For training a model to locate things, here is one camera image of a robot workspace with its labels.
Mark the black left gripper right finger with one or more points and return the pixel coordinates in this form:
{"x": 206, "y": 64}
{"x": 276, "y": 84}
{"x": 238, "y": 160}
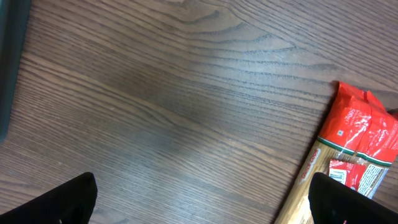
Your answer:
{"x": 332, "y": 202}

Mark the grey plastic mesh basket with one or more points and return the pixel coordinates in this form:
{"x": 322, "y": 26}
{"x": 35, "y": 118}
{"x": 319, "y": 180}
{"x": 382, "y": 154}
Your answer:
{"x": 14, "y": 19}

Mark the orange spaghetti package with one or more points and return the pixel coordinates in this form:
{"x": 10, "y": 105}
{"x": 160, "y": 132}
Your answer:
{"x": 356, "y": 146}

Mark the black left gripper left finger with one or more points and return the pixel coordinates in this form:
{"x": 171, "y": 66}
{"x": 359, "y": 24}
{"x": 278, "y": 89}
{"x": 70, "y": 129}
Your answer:
{"x": 70, "y": 203}

